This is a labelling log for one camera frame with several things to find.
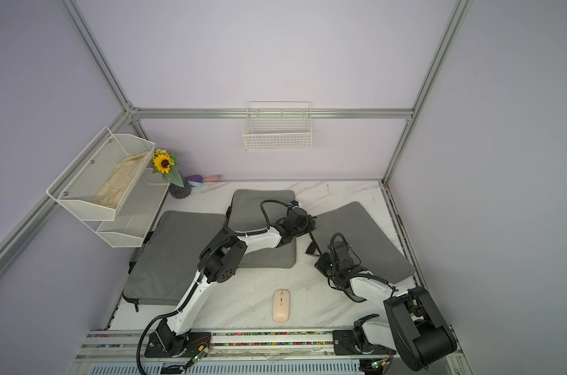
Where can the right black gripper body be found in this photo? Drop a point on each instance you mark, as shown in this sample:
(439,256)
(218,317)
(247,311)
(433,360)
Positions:
(326,266)

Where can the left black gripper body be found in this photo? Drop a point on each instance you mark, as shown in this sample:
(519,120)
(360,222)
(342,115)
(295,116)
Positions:
(307,228)

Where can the grey laptop bag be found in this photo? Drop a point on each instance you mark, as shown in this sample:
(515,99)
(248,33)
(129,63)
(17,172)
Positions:
(165,267)
(377,252)
(246,215)

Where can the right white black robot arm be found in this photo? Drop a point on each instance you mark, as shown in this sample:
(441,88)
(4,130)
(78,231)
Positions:
(408,323)

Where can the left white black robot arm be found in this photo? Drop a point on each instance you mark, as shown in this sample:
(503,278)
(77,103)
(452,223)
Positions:
(218,262)

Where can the pink computer mouse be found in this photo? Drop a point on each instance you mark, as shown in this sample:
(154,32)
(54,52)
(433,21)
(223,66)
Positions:
(281,306)

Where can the pastel toy mushrooms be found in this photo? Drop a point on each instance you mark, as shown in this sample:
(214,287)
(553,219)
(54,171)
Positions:
(198,180)

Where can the artificial sunflower bouquet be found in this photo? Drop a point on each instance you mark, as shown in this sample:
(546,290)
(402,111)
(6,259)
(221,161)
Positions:
(165,163)

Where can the lower white mesh shelf basket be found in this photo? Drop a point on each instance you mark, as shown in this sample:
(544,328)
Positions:
(138,213)

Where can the white mesh shelf basket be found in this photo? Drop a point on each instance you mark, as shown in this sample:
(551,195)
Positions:
(76,186)
(138,213)

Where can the beige cloth in basket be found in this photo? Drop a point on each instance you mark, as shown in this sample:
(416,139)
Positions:
(113,191)

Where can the upper white mesh shelf basket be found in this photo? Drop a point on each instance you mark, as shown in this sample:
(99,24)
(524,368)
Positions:
(76,186)

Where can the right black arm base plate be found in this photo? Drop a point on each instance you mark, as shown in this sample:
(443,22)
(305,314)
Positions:
(346,343)

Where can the white wire wall basket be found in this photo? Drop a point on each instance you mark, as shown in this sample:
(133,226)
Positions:
(278,126)

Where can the aluminium frame rails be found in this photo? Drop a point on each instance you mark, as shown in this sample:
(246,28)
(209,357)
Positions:
(245,89)

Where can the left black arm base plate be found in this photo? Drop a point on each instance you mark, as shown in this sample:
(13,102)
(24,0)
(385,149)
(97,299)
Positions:
(189,344)

